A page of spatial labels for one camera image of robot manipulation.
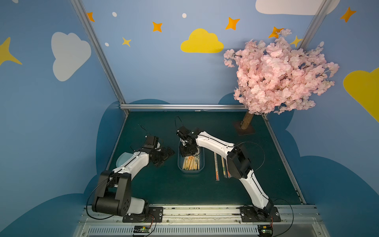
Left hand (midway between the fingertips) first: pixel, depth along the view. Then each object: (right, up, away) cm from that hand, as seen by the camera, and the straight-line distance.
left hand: (170, 154), depth 90 cm
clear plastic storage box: (+6, -4, +2) cm, 8 cm away
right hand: (+9, 0, +2) cm, 9 cm away
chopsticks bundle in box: (+13, -6, +1) cm, 14 cm away
